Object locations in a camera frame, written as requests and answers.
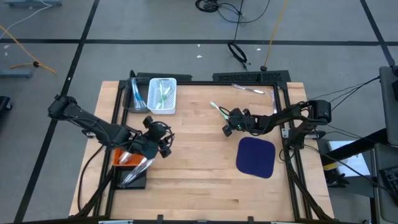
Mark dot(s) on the black plastic tray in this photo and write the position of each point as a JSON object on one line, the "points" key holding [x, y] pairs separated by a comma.
{"points": [[140, 184]]}

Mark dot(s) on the black floor object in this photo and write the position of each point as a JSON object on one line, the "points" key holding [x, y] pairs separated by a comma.
{"points": [[3, 104]]}

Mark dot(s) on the blue toothbrush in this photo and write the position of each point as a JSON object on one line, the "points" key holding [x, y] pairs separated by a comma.
{"points": [[141, 101], [134, 90]]}

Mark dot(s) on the silver base bracket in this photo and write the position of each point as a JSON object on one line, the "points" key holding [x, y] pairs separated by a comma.
{"points": [[285, 133]]}

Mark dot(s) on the grey desk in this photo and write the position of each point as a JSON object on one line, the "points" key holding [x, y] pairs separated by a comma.
{"points": [[384, 211], [389, 105]]}

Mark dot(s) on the orange perforated plastic basket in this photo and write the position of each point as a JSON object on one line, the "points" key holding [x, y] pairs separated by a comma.
{"points": [[116, 158]]}

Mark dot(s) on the black desk bar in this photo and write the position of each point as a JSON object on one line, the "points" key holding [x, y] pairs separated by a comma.
{"points": [[351, 147]]}

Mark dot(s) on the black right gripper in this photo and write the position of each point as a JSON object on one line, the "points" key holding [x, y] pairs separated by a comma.
{"points": [[245, 123]]}

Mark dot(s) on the white perforated plastic basket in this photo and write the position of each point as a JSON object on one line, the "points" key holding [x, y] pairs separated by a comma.
{"points": [[152, 102]]}

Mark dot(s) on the dark blue square mat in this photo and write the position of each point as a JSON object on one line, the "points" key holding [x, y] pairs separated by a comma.
{"points": [[255, 157]]}

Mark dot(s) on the black keyboard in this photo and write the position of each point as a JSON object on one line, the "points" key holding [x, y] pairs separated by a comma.
{"points": [[391, 180]]}

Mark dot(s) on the black perforated panel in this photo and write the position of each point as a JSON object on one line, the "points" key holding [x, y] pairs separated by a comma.
{"points": [[171, 76], [248, 76]]}

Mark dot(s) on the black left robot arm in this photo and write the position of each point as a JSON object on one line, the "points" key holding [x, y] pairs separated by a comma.
{"points": [[93, 127]]}

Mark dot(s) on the white paper sheet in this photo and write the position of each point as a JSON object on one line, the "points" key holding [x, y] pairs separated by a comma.
{"points": [[357, 165]]}

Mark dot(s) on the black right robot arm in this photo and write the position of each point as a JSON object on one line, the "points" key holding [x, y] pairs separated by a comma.
{"points": [[289, 113]]}

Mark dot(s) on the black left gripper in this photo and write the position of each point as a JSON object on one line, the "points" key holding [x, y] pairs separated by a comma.
{"points": [[152, 143]]}

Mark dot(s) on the black table clamp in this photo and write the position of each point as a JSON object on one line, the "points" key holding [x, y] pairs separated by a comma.
{"points": [[160, 218], [250, 219]]}

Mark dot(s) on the grey translucent plastic bin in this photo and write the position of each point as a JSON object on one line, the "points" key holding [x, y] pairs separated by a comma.
{"points": [[128, 99]]}

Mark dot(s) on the orange toothbrush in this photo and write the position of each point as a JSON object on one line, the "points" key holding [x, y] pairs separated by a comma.
{"points": [[125, 158]]}

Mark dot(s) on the grey metal floor bar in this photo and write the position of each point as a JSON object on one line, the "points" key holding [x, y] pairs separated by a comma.
{"points": [[31, 3], [15, 74]]}

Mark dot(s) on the green toothbrush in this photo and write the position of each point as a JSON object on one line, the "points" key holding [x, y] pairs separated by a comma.
{"points": [[217, 109], [161, 90], [165, 96]]}

